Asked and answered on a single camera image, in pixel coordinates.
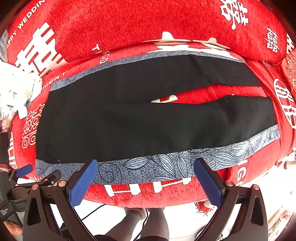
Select black pants with blue trim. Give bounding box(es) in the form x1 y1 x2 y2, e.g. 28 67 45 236
36 51 280 184

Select person's left hand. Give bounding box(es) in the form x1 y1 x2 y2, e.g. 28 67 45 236
4 221 23 235

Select red wedding bed blanket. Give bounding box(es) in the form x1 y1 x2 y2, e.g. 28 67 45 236
6 22 296 208

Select person's legs in grey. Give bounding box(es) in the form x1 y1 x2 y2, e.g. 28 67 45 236
95 207 170 241

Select white floral cloth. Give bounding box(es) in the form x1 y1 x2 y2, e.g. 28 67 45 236
1 61 43 132

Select red wedding pillow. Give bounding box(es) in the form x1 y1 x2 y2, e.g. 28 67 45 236
8 1 287 64

